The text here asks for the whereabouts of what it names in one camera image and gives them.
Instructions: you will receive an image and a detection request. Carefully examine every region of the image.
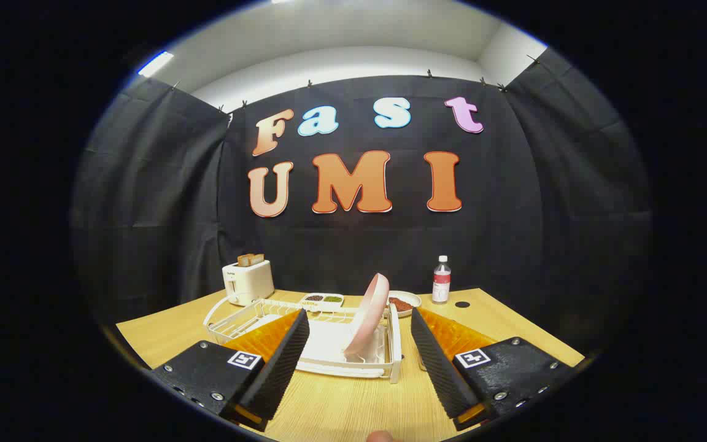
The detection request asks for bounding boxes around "pink plate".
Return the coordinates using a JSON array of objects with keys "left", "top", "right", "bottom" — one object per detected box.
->
[{"left": 344, "top": 273, "right": 391, "bottom": 358}]

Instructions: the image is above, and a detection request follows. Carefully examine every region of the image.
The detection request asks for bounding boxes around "white wire dish rack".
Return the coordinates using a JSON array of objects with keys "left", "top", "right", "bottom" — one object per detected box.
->
[{"left": 203, "top": 298, "right": 403, "bottom": 384}]

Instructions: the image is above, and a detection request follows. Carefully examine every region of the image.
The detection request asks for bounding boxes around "white toaster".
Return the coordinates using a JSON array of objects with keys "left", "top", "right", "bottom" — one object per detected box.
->
[{"left": 222, "top": 259, "right": 276, "bottom": 306}]

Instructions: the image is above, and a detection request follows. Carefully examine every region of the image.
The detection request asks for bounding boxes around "black backdrop cloth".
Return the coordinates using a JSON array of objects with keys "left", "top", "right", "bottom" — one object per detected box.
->
[{"left": 71, "top": 48, "right": 652, "bottom": 363}]

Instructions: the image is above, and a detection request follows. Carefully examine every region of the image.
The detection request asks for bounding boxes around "white divided tray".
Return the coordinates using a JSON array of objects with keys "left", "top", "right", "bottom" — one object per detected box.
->
[{"left": 300, "top": 293, "right": 345, "bottom": 309}]

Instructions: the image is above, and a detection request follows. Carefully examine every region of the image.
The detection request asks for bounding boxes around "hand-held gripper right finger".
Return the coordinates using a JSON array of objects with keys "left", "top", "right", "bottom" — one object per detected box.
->
[{"left": 411, "top": 306, "right": 578, "bottom": 432}]

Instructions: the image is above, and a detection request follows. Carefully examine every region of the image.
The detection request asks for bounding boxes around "ceiling light panel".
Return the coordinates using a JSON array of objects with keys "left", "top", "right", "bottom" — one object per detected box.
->
[{"left": 137, "top": 51, "right": 175, "bottom": 78}]

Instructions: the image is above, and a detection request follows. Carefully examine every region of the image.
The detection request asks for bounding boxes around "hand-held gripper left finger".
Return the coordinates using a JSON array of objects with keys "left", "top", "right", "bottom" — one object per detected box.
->
[{"left": 148, "top": 309, "right": 311, "bottom": 433}]

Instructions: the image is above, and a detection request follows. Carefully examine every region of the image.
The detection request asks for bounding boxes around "white plate with meat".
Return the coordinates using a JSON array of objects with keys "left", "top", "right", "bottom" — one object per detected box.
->
[{"left": 387, "top": 290, "right": 422, "bottom": 318}]

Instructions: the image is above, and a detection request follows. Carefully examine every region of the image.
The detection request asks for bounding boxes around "clear plastic water bottle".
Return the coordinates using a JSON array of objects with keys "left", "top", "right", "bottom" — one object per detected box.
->
[{"left": 432, "top": 255, "right": 452, "bottom": 305}]

